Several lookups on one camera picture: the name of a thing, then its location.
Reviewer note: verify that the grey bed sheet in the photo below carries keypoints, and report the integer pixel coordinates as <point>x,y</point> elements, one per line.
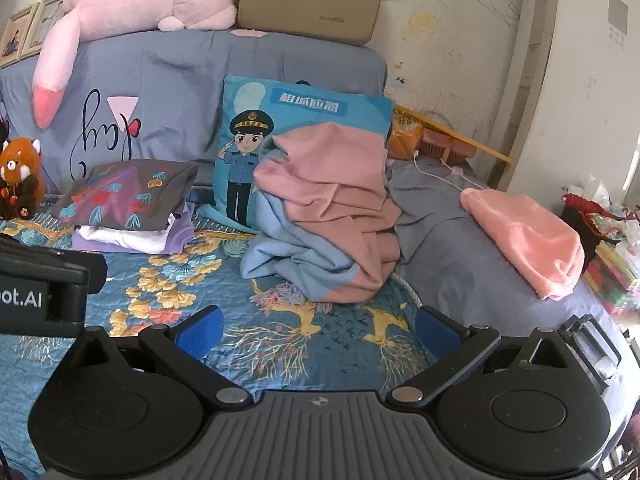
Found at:
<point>450,260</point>

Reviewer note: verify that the grey pillow with script print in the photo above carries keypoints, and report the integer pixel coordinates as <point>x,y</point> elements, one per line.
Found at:
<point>175,70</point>

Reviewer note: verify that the tan headrest cushion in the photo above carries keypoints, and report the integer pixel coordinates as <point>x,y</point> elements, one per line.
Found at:
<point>310,0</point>

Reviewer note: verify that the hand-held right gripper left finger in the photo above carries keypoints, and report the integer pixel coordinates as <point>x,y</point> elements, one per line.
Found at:
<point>200,330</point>

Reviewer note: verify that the yellow wooden stick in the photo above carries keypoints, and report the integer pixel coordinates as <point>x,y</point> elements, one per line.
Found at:
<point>480,147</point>

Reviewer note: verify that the purple folded garment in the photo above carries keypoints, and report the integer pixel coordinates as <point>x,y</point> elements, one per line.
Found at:
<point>182,230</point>

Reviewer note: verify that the red and black bag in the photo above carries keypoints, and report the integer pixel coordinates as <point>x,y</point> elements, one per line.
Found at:
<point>580,220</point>

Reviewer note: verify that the pink plush toy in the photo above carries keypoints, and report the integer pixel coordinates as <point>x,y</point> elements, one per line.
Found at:
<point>150,0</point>

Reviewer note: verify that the grey printed folded shirt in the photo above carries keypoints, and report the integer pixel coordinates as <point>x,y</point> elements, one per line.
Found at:
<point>125,185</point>

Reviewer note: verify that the white folded garment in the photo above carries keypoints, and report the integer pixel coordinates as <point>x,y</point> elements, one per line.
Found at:
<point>125,237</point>

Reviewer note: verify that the wooden picture frame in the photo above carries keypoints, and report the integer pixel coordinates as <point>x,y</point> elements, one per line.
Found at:
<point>15,35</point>
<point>50,20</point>

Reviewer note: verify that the red panda plush toy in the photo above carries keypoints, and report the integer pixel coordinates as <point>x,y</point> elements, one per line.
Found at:
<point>20,160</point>

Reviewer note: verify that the orange bag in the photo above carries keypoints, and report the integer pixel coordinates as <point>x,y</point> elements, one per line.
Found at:
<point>405,137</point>

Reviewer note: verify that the white plastic bag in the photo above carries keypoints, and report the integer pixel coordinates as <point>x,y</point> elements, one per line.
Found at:
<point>595,187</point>

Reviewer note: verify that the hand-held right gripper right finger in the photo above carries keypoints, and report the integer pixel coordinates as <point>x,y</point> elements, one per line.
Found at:
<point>437,332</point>

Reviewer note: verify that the pink and blue tasselled scarf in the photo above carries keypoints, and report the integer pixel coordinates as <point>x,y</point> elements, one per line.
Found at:
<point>325,185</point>

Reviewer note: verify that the salmon pink towel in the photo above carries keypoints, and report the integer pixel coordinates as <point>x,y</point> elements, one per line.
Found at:
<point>525,240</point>

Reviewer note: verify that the grey switch plate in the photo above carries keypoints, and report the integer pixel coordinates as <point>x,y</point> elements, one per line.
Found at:
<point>617,12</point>

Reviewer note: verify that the blue deer print quilt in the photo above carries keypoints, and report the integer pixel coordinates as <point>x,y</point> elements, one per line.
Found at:
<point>300,355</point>

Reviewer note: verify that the blue cartoon police cushion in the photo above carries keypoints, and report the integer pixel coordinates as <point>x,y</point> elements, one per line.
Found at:
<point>250,125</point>

